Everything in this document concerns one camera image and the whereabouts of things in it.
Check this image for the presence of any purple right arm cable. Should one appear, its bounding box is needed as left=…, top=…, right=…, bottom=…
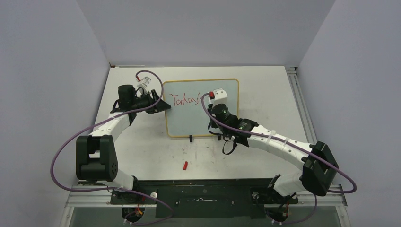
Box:
left=200, top=92, right=358, bottom=226

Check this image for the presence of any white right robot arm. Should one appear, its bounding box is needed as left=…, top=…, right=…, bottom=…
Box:
left=207, top=104, right=338, bottom=202

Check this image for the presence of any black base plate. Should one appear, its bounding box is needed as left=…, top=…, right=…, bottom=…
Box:
left=110, top=178, right=298, bottom=219

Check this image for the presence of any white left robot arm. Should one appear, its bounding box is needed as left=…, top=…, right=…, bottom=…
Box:
left=76, top=85, right=171, bottom=204

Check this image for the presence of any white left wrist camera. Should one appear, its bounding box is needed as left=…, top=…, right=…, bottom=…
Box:
left=137, top=77, right=151, bottom=93

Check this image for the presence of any aluminium front frame rail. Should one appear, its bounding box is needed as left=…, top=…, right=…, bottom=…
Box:
left=60, top=190, right=351, bottom=227

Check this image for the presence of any aluminium right side rail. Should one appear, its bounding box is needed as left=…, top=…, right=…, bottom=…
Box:
left=285, top=67, right=318, bottom=144

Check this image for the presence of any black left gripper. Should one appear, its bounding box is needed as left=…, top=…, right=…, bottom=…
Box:
left=131, top=90, right=171, bottom=114

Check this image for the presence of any yellow framed whiteboard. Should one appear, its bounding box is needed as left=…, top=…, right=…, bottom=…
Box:
left=163, top=79, right=240, bottom=138

